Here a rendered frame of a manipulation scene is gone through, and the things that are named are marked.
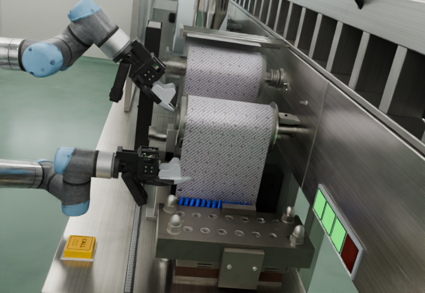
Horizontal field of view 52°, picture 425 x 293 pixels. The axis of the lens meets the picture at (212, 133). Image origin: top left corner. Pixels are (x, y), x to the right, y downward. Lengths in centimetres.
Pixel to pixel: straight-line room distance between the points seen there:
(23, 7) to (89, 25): 587
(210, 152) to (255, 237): 26
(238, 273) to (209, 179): 27
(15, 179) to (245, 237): 62
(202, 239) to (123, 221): 34
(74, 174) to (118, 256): 25
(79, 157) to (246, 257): 50
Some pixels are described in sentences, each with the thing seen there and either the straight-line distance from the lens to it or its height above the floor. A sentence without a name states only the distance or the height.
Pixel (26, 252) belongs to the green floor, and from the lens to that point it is 275.
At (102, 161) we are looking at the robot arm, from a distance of 119.
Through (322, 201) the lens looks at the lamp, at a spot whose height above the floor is 120.
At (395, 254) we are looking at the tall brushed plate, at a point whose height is 127.
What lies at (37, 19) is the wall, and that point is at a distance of 698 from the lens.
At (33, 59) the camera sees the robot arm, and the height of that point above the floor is 140.
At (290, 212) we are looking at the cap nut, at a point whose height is 106.
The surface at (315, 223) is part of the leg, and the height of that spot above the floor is 90.
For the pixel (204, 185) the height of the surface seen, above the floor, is 108.
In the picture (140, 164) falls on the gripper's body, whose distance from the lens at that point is 118.
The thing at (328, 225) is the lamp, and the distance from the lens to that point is 100.
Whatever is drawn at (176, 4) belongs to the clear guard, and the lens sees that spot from 213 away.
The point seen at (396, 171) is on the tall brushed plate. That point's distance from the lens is 79.
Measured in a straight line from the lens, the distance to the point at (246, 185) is 126.
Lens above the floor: 166
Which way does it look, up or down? 21 degrees down
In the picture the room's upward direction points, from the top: 9 degrees clockwise
